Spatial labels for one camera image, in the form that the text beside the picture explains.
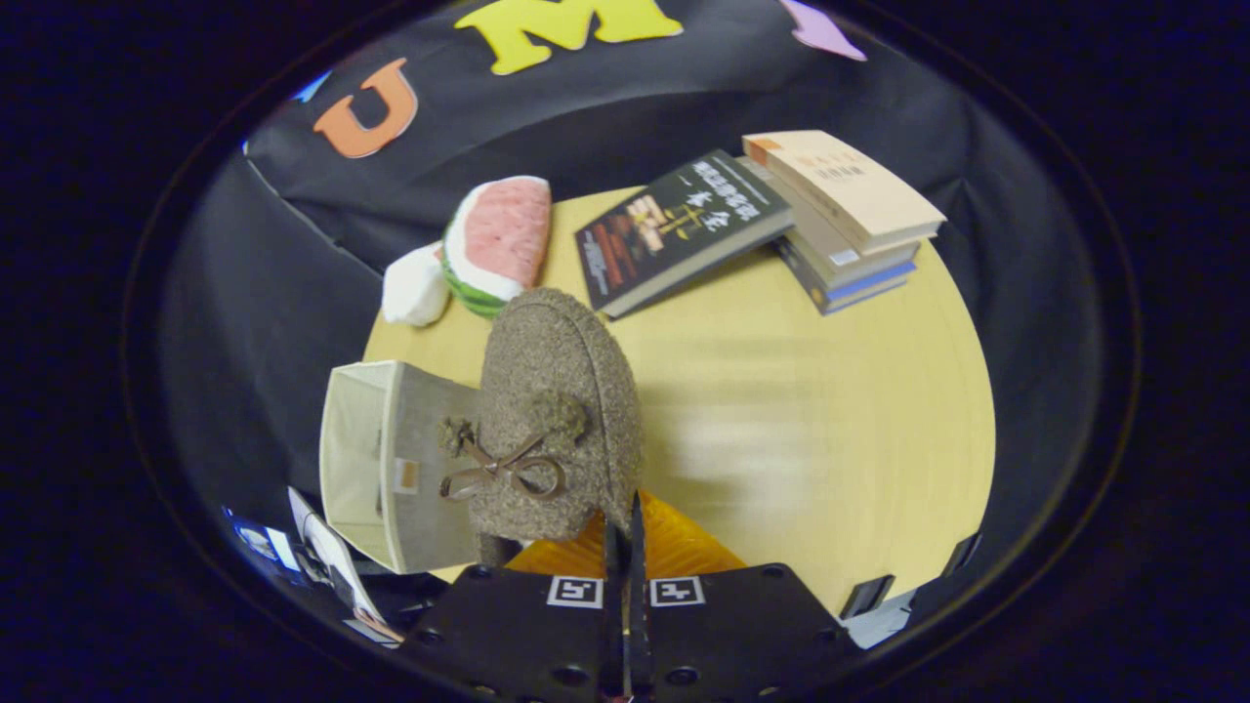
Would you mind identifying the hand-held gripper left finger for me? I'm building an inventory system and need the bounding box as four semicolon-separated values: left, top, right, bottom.
400;493;631;702

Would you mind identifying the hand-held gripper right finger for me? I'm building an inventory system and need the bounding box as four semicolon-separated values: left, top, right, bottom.
625;491;865;702

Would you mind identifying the brown fuzzy shoe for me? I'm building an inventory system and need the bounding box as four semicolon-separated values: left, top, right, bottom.
437;287;646;567

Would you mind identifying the grey fabric storage box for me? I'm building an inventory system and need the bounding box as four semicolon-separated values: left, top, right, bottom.
319;360;489;575

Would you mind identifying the small black block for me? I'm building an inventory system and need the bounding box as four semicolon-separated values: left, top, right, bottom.
842;574;896;619
942;532;982;577

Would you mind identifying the white printed sheet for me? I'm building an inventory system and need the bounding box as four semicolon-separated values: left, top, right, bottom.
286;486;403;645

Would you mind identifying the blue printed packet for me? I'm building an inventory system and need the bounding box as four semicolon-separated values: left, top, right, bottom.
223;508;299;583

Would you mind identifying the white plush toy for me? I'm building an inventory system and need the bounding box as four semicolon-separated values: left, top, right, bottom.
382;242;452;327

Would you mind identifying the black cover book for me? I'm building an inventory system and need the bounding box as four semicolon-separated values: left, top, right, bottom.
574;148;795;320

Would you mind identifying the blue cover book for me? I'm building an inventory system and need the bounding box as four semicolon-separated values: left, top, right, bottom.
779;239;919;316

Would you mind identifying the watermelon slice plush toy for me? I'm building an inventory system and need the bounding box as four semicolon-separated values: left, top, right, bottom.
439;176;554;319

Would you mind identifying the beige paperback book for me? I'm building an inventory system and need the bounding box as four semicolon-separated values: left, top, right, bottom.
742;130;947;257

